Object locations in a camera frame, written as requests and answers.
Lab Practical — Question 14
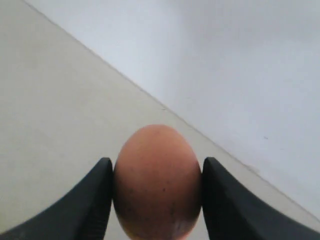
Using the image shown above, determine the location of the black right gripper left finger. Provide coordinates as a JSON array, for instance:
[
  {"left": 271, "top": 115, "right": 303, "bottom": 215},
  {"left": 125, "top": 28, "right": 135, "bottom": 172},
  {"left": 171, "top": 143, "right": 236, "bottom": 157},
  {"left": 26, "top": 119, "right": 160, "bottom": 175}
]
[{"left": 0, "top": 157, "right": 113, "bottom": 240}]

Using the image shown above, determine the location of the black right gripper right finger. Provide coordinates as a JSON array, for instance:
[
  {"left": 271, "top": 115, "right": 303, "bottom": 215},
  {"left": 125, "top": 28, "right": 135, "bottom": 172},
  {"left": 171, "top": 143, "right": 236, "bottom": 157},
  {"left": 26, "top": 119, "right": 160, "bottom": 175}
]
[{"left": 202, "top": 157, "right": 320, "bottom": 240}]

